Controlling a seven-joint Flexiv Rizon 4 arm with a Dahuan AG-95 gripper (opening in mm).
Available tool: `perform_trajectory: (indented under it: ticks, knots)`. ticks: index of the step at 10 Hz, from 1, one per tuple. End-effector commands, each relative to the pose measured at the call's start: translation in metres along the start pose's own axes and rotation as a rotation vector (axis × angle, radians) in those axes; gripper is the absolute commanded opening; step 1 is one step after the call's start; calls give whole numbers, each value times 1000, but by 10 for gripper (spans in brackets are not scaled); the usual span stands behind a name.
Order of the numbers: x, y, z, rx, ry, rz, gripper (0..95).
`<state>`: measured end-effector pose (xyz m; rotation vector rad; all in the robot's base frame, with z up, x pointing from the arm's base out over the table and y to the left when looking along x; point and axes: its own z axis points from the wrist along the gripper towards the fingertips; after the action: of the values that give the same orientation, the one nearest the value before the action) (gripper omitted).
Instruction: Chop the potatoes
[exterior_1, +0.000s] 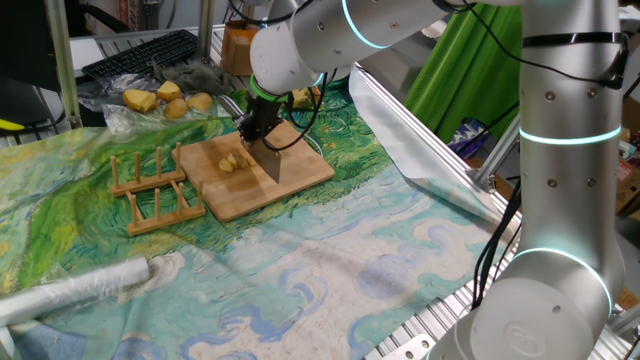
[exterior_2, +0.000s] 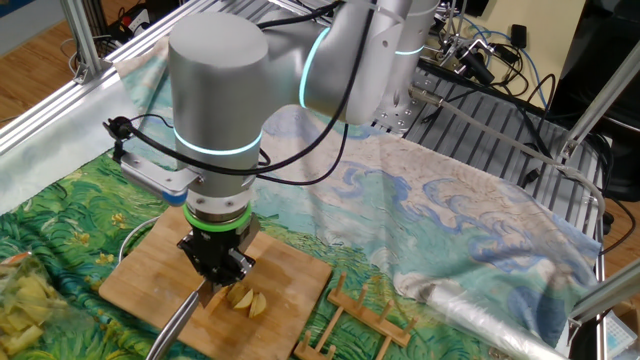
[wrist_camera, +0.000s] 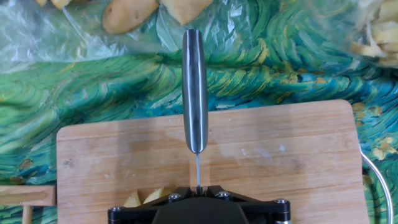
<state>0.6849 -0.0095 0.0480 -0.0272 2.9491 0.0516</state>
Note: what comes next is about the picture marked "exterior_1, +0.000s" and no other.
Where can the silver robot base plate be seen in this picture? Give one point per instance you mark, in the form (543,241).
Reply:
(410,347)

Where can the clear plastic bag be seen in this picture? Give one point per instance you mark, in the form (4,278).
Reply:
(120,122)

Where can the whole potato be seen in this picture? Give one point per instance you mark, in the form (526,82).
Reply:
(200,102)
(176,108)

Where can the black monitor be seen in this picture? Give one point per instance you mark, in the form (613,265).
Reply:
(25,45)

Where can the green fabric sheet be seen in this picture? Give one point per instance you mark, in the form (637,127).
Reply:
(465,75)

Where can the cut potato slice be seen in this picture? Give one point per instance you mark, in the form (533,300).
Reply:
(232,160)
(242,162)

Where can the aluminium frame post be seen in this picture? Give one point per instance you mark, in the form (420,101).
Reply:
(206,27)
(495,155)

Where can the white paper sheet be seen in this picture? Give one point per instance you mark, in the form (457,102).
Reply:
(85,52)

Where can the brown container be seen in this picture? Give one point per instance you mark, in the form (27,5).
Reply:
(237,50)

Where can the yellow peeled potato chunk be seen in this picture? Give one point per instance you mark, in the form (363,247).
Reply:
(139,100)
(169,91)

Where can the black computer keyboard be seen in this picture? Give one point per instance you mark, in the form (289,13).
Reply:
(140,55)

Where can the rolled clear plastic film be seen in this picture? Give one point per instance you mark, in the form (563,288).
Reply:
(75,287)

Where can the painted landscape tablecloth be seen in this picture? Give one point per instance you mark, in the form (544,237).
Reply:
(300,275)

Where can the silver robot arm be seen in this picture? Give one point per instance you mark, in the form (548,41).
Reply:
(570,150)

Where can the wooden peg rack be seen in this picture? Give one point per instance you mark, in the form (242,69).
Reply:
(162,217)

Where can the steel kitchen knife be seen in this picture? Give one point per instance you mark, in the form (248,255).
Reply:
(267,162)

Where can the grey crumpled rag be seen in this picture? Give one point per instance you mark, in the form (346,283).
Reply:
(200,77)

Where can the cardboard box with label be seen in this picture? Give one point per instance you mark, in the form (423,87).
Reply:
(627,187)

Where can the peeled potato piece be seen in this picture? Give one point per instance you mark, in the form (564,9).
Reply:
(225,166)

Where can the bag of chopped potato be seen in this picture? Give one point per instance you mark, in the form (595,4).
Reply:
(302,100)

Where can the yellow object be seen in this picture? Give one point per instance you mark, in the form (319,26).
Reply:
(10,125)

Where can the wooden cutting board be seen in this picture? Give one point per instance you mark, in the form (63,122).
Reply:
(300,170)

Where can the blue patterned bag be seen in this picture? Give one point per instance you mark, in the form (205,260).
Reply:
(467,137)

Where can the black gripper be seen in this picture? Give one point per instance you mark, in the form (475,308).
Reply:
(264,114)

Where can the aluminium frame beam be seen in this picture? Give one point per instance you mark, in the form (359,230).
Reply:
(62,60)

